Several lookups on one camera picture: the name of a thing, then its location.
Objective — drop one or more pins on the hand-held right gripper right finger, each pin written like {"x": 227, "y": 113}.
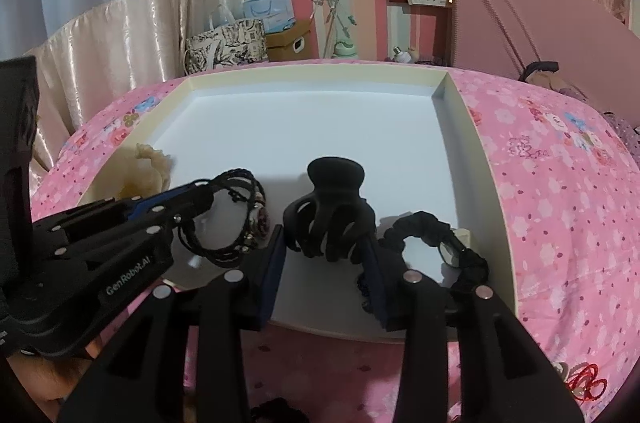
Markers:
{"x": 374, "y": 285}

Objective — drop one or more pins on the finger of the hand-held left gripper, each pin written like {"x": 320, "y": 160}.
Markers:
{"x": 150, "y": 204}
{"x": 150, "y": 233}

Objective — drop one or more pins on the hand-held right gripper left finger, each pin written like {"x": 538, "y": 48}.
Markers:
{"x": 273, "y": 273}

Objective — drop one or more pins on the black hair claw clip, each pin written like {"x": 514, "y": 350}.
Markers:
{"x": 332, "y": 198}

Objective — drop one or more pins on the black fabric scrunchie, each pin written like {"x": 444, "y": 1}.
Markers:
{"x": 470, "y": 268}

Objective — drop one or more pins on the white shallow tray box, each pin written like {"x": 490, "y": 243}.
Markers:
{"x": 320, "y": 138}

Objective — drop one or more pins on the person's left hand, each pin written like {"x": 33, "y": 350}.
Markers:
{"x": 50, "y": 375}

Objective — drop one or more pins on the dark cloth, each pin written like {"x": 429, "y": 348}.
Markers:
{"x": 277, "y": 410}

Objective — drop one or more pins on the floral print gift bag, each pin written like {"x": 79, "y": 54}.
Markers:
{"x": 227, "y": 45}

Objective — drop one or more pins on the pink floral bedsheet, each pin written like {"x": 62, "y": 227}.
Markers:
{"x": 560, "y": 203}

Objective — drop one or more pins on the blue and cream curtain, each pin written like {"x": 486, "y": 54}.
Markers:
{"x": 100, "y": 3}

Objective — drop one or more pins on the brown cardboard box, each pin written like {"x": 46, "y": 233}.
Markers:
{"x": 287, "y": 40}

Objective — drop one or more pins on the light blue gift bag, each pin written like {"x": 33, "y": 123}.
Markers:
{"x": 270, "y": 10}

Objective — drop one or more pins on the white light bulb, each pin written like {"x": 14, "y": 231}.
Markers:
{"x": 400, "y": 53}

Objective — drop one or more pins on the green small appliance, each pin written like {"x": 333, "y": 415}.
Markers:
{"x": 345, "y": 49}

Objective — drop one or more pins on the purple dotted blanket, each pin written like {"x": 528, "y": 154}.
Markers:
{"x": 600, "y": 103}

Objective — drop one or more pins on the pink padded headboard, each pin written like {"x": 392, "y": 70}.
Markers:
{"x": 525, "y": 13}

